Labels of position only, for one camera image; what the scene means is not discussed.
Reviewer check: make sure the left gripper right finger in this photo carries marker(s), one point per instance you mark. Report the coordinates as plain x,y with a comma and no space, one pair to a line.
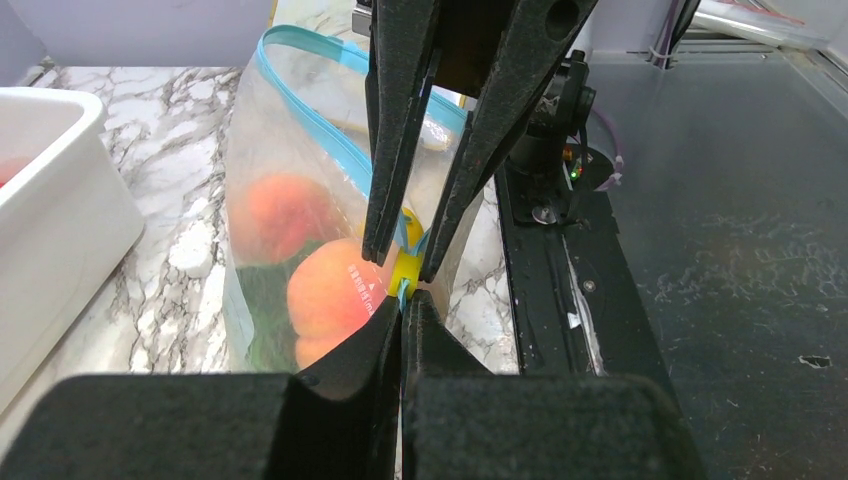
460,421

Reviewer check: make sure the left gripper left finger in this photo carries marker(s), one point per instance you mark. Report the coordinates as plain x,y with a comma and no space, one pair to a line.
334,420

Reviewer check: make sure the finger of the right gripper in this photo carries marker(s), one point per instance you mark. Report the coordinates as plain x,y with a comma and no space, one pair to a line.
531,46
403,61

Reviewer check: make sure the peach orange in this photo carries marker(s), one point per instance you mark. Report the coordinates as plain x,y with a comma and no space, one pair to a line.
331,295

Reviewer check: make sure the clear zip top bag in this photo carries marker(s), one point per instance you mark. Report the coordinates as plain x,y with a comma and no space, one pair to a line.
300,109

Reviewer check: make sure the yellow squash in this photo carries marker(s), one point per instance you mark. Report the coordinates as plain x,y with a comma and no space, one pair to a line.
408,235

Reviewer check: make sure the white plastic bin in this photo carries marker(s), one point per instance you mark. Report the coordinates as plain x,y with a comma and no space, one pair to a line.
67,220

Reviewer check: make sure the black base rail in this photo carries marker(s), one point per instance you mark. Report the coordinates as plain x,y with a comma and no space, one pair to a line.
574,303

